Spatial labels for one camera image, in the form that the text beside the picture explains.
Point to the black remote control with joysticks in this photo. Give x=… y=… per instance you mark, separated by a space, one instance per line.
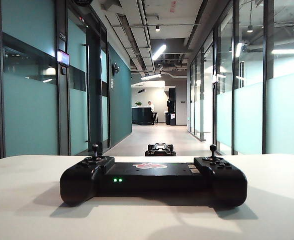
x=151 y=183

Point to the black quadruped robot dog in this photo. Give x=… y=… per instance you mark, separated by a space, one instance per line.
x=160 y=150

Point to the black door access panel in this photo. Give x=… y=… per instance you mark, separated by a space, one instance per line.
x=63 y=71

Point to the dark reception counter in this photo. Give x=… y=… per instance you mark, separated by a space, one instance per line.
x=141 y=115

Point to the dark bar stool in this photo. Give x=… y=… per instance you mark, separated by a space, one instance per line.
x=155 y=118

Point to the person in white shirt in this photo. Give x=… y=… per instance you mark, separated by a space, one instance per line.
x=151 y=106

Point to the green potted plant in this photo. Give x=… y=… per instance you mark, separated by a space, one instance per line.
x=138 y=103

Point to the black tall cabinet machine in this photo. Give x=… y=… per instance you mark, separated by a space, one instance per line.
x=172 y=110

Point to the long linear ceiling light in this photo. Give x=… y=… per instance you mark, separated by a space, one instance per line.
x=151 y=76
x=159 y=52

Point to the small ceiling spotlight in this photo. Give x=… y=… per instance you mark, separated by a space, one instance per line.
x=157 y=28

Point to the glowing room sign display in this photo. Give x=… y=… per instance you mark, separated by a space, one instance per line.
x=63 y=58

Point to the black round ceiling fixture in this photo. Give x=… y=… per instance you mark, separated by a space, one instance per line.
x=82 y=2

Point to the grey pendant lamp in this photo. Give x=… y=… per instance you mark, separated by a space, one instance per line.
x=250 y=29

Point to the white wall switch plate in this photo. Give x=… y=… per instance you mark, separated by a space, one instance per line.
x=112 y=82

